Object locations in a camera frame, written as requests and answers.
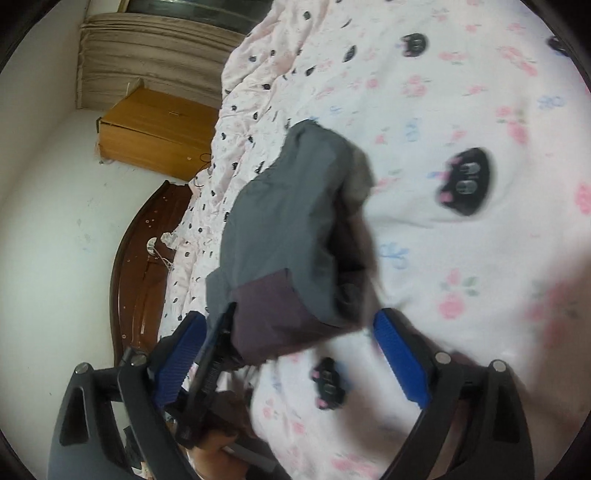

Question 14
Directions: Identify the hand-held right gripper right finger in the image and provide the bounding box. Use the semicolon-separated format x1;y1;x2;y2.
373;308;536;480

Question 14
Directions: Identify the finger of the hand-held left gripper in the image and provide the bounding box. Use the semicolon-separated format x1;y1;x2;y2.
194;301;241;372

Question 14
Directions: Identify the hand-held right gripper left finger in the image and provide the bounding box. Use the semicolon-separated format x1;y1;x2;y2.
46;310;208;480

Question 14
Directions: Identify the grey and purple jacket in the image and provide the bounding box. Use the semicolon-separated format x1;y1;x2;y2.
205;119;382;365

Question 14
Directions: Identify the person's left hand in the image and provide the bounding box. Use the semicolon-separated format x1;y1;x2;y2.
191;411;254;480

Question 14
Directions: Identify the dark wooden headboard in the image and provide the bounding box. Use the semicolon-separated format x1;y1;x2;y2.
110;179;197;370

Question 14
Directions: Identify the pink printed blanket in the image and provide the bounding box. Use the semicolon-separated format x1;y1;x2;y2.
159;0;591;480

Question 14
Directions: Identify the light wooden cabinet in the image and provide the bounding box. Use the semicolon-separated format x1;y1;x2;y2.
96;87;220;182

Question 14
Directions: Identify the beige curtain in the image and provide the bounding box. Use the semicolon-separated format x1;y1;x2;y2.
79;13;254;112

